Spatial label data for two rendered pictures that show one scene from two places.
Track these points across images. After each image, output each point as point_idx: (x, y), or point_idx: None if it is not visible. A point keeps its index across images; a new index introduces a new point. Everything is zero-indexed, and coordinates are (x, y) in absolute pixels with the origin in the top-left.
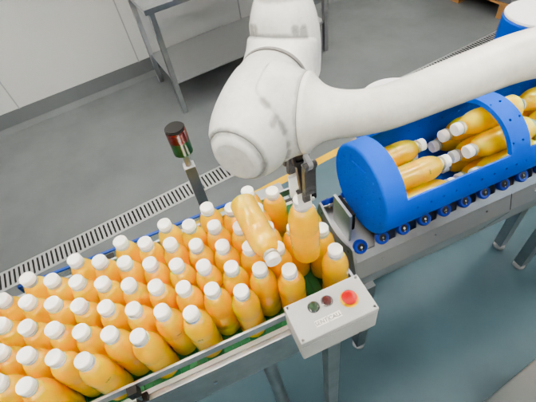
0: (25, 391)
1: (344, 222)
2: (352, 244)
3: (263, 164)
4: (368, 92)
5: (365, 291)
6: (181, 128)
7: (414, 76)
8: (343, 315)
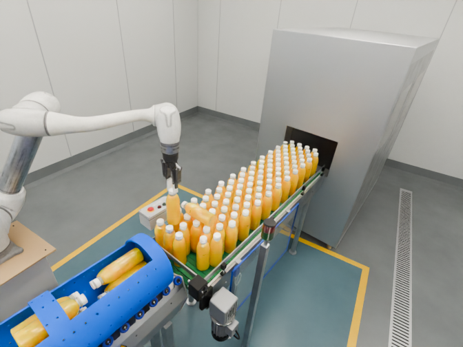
0: (241, 167)
1: None
2: None
3: None
4: (138, 109)
5: (144, 213)
6: (264, 222)
7: (127, 111)
8: (151, 205)
